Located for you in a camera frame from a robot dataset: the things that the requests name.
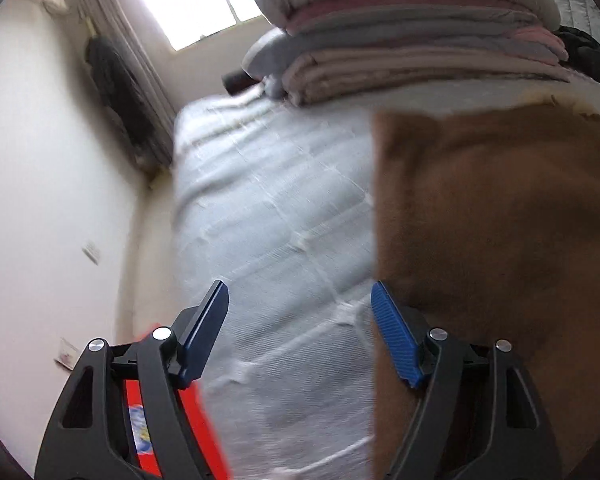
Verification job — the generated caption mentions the mauve folded blanket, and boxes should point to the mauve folded blanket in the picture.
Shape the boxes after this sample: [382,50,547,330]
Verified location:
[285,0,537,32]

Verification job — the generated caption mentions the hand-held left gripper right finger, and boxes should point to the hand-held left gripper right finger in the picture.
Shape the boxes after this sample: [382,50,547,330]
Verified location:
[371,281,562,480]

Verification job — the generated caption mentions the white wall plate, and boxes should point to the white wall plate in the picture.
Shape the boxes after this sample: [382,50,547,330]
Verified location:
[53,337,79,369]

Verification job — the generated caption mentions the striped curtain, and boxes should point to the striped curtain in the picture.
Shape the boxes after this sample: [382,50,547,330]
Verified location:
[62,0,182,172]

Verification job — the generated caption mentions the pink folded cloth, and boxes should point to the pink folded cloth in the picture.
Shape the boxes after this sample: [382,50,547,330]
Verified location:
[509,24,570,63]

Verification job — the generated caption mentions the dark hanging clothes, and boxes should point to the dark hanging clothes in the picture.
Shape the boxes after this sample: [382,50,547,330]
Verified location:
[86,35,157,152]

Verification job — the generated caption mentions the brown jacket with fur collar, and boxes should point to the brown jacket with fur collar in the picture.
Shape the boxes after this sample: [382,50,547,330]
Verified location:
[370,92,600,480]

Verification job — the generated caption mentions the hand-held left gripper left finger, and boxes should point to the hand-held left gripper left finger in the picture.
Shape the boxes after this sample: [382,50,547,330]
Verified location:
[34,280,229,480]

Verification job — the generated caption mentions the beige folded blanket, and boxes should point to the beige folded blanket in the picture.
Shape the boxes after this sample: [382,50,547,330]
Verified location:
[264,47,582,107]

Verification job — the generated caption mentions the black puffer jacket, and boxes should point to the black puffer jacket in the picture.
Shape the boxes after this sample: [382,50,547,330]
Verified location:
[552,25,600,92]

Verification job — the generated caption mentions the red box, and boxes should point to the red box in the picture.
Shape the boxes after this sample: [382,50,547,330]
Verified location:
[122,325,232,480]

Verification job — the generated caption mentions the white bed mattress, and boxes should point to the white bed mattress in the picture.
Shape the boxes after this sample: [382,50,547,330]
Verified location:
[172,77,588,480]

